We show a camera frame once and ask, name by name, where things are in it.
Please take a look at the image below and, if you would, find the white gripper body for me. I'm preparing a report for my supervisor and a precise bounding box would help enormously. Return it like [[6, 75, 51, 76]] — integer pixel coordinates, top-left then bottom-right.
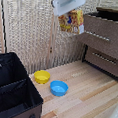
[[51, 0, 88, 19]]

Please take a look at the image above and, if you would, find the red yellow patterned box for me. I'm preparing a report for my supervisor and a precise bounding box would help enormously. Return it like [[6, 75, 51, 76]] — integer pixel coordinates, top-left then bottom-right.
[[57, 7, 87, 36]]

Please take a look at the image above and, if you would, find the brown drawer with silver handle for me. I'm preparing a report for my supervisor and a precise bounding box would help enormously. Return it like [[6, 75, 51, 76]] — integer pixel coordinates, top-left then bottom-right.
[[76, 11, 118, 62], [83, 45, 118, 80]]

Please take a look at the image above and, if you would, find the dark brown drawer cabinet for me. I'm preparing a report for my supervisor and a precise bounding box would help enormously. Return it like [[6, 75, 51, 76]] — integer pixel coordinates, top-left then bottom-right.
[[80, 6, 118, 82]]

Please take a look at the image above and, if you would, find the beige woven folding screen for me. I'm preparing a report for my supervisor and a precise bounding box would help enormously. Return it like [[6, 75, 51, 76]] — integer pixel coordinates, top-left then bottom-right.
[[0, 0, 118, 81]]

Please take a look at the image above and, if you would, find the yellow bowl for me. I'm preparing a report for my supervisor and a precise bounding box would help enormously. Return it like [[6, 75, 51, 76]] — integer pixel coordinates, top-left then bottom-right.
[[32, 69, 52, 86]]

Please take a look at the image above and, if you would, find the blue bowl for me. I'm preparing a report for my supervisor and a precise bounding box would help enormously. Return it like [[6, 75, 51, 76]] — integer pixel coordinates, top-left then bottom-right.
[[49, 80, 70, 98]]

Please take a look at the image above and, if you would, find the black fabric storage box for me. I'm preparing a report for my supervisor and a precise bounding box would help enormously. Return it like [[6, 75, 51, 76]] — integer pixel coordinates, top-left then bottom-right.
[[0, 50, 47, 118]]

